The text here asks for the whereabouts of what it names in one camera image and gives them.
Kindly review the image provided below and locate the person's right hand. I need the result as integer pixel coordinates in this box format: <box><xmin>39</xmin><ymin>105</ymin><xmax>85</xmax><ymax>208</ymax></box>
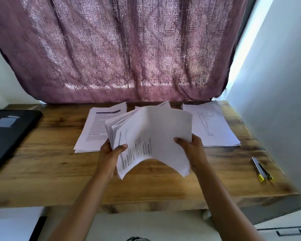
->
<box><xmin>174</xmin><ymin>134</ymin><xmax>209</xmax><ymax>174</ymax></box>

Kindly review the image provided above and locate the person's left hand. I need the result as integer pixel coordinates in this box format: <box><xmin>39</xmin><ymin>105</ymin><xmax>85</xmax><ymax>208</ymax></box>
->
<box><xmin>96</xmin><ymin>139</ymin><xmax>128</xmax><ymax>178</ymax></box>

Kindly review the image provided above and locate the stack with dark header bar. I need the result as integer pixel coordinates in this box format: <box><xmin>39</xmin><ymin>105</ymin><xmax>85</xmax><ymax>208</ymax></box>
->
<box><xmin>73</xmin><ymin>102</ymin><xmax>127</xmax><ymax>154</ymax></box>

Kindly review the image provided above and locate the body figure paper stack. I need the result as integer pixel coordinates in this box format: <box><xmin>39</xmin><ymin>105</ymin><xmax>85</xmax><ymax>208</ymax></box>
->
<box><xmin>182</xmin><ymin>101</ymin><xmax>241</xmax><ymax>148</ymax></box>

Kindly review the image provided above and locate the stack of printed papers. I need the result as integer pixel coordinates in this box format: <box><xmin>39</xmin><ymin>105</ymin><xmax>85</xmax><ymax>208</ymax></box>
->
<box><xmin>105</xmin><ymin>105</ymin><xmax>193</xmax><ymax>180</ymax></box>

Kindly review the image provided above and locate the stack of table-printed sheets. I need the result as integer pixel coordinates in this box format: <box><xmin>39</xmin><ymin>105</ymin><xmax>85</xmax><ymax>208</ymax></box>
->
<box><xmin>135</xmin><ymin>100</ymin><xmax>172</xmax><ymax>111</ymax></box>

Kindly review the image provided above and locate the silver yellow black stapler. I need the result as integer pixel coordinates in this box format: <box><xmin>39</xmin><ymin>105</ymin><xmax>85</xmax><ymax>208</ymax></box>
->
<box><xmin>251</xmin><ymin>156</ymin><xmax>274</xmax><ymax>183</ymax></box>

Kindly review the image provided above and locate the black folder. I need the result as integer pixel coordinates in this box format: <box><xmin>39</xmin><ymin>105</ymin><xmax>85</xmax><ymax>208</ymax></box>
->
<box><xmin>0</xmin><ymin>109</ymin><xmax>43</xmax><ymax>176</ymax></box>

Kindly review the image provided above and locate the person's right forearm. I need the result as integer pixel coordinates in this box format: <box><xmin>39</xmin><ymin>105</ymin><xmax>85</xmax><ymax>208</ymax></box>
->
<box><xmin>196</xmin><ymin>165</ymin><xmax>264</xmax><ymax>241</ymax></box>

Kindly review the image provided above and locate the person's left forearm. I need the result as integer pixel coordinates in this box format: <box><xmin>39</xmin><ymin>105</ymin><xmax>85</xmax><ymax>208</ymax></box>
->
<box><xmin>47</xmin><ymin>170</ymin><xmax>116</xmax><ymax>241</ymax></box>

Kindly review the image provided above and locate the black table leg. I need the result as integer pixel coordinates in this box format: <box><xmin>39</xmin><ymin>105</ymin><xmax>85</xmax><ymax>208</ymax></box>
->
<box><xmin>29</xmin><ymin>216</ymin><xmax>47</xmax><ymax>241</ymax></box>

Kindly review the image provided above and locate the pink patterned curtain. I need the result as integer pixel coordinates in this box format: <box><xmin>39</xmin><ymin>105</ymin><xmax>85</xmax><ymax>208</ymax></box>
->
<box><xmin>0</xmin><ymin>0</ymin><xmax>250</xmax><ymax>105</ymax></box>

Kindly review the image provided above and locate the dark window frame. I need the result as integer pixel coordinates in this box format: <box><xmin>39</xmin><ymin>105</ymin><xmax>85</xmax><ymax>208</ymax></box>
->
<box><xmin>218</xmin><ymin>0</ymin><xmax>259</xmax><ymax>98</ymax></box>

